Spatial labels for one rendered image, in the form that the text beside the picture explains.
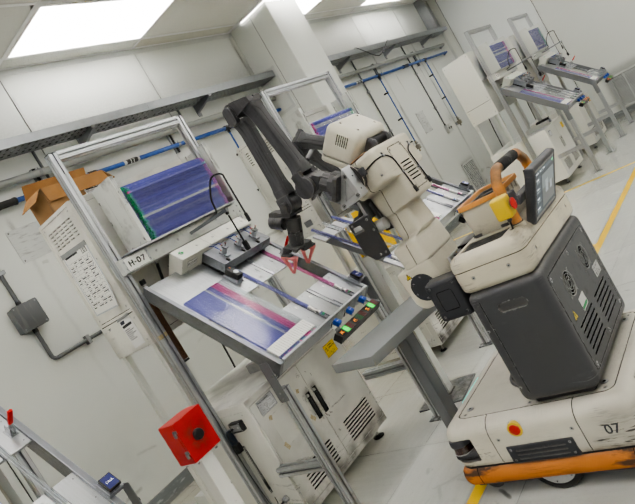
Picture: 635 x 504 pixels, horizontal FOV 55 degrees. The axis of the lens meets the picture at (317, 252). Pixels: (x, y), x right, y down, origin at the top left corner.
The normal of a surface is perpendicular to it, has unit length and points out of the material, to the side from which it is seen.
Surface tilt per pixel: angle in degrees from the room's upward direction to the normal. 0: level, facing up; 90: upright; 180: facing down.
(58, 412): 90
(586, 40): 90
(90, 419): 90
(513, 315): 90
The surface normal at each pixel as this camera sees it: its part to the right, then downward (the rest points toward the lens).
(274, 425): 0.68, -0.34
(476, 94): -0.53, 0.38
